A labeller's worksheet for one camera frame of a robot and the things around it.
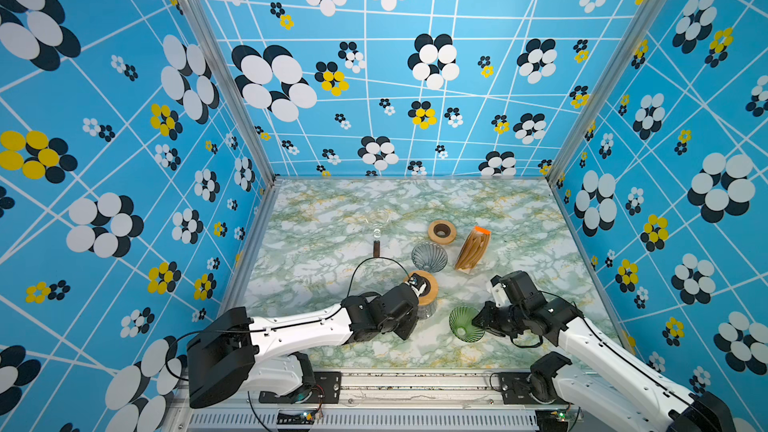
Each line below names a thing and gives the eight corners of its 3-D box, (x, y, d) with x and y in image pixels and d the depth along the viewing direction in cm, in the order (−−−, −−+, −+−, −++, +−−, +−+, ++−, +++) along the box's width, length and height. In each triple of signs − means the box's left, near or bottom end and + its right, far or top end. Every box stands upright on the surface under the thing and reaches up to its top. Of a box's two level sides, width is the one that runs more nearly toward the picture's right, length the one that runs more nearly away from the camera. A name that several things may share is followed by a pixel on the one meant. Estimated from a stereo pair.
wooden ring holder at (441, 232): (429, 244, 103) (429, 241, 101) (427, 224, 108) (428, 220, 106) (456, 244, 103) (457, 240, 101) (453, 224, 108) (454, 220, 106)
